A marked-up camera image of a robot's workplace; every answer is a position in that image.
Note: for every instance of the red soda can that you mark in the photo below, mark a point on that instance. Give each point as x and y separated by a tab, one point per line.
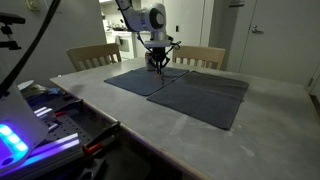
149	62

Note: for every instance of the dark blue placemat near can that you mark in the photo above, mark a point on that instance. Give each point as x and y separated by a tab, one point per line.
142	82

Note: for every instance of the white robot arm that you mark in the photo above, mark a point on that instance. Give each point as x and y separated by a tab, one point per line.
153	20

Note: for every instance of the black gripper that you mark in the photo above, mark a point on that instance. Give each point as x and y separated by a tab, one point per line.
158	55

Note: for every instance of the door with metal handle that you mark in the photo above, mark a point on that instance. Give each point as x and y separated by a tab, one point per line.
283	41

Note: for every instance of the orange handled clamp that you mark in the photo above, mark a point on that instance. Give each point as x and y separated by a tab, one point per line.
96	144

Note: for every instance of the wooden chair right side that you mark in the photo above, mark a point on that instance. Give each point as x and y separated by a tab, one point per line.
206	57

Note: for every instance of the dark grey placemat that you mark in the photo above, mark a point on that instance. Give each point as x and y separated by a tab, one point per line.
209	98

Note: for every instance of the wooden chair behind can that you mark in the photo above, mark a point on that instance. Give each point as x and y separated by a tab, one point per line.
94	56

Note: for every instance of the black camera on tripod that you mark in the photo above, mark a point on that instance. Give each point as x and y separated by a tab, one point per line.
9	19

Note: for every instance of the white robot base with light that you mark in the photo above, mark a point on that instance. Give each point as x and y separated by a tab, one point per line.
21	129

